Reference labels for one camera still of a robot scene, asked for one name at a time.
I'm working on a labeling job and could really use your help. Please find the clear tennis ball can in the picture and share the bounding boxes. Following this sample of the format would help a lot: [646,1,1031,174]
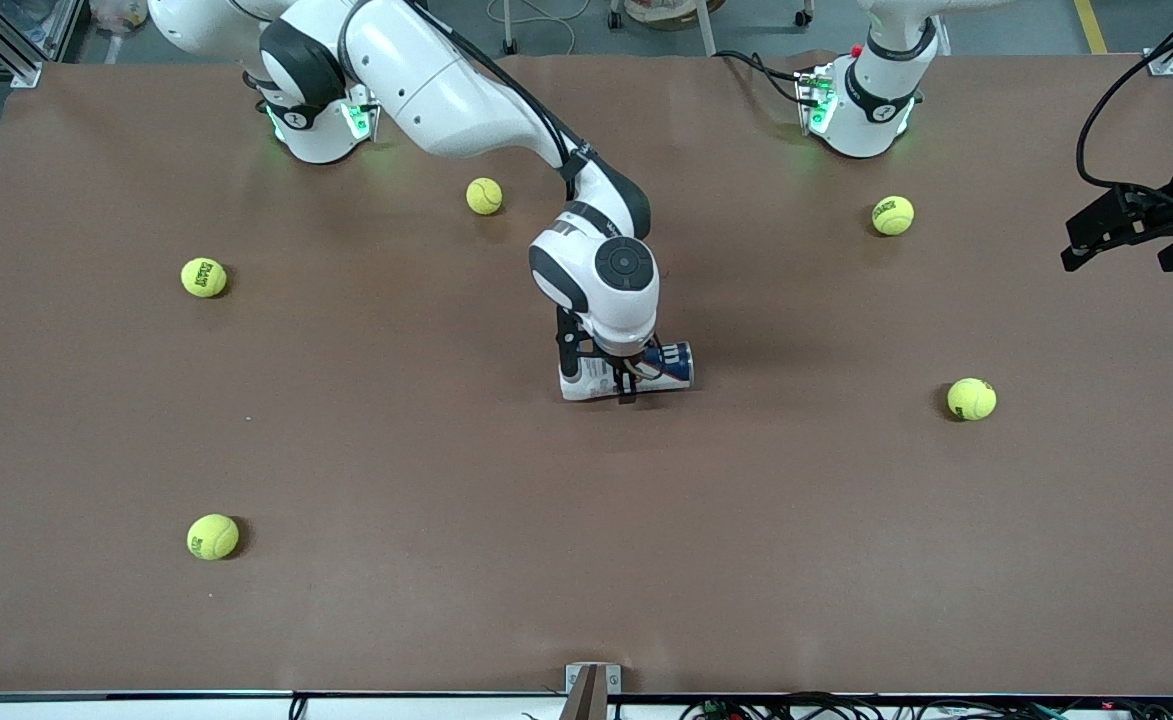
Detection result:
[559,341,695,403]

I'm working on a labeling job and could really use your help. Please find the brown table cover sheet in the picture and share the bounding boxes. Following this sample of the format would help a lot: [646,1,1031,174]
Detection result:
[0,50,1173,697]

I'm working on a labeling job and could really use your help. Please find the clear plastic bag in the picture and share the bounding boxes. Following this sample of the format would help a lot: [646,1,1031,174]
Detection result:
[89,0,152,33]

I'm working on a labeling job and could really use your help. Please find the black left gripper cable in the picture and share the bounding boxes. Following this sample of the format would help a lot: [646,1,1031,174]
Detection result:
[1075,40,1173,221]

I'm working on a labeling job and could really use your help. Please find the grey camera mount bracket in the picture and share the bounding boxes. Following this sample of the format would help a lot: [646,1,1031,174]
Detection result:
[558,662,622,720]

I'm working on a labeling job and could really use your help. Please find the black arm base cable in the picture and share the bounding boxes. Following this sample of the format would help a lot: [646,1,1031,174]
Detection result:
[714,48,819,109]

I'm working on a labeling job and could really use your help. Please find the tangled black cables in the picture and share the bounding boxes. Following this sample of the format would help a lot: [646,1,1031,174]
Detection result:
[681,690,1173,720]

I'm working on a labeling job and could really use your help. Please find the white table edge rail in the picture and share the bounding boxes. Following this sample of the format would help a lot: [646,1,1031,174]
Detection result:
[0,692,1173,720]

